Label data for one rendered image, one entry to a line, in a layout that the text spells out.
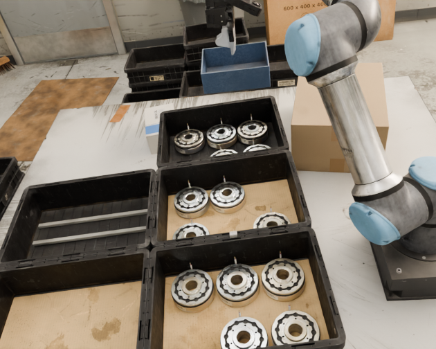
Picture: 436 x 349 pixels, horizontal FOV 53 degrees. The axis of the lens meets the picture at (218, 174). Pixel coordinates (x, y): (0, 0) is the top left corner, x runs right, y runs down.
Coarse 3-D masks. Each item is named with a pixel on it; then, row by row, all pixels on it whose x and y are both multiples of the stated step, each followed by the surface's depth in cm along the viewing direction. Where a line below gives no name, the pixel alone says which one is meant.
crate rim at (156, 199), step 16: (208, 160) 128; (224, 160) 127; (240, 160) 127; (288, 160) 124; (160, 176) 126; (304, 208) 109; (288, 224) 106; (304, 224) 105; (176, 240) 107; (192, 240) 106
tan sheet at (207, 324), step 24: (168, 288) 109; (216, 288) 107; (312, 288) 103; (168, 312) 104; (216, 312) 102; (240, 312) 101; (264, 312) 100; (312, 312) 99; (168, 336) 99; (192, 336) 98; (216, 336) 98
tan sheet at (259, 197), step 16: (208, 192) 132; (256, 192) 130; (272, 192) 129; (288, 192) 128; (208, 208) 127; (256, 208) 125; (272, 208) 124; (288, 208) 123; (176, 224) 124; (208, 224) 123; (224, 224) 122; (240, 224) 121
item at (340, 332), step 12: (300, 228) 104; (204, 240) 106; (216, 240) 105; (228, 240) 105; (240, 240) 104; (312, 240) 101; (156, 252) 105; (324, 264) 96; (324, 276) 94; (336, 312) 87; (336, 324) 85; (144, 348) 87; (252, 348) 84; (264, 348) 84; (276, 348) 83; (288, 348) 83; (300, 348) 83; (312, 348) 83; (324, 348) 83; (336, 348) 83
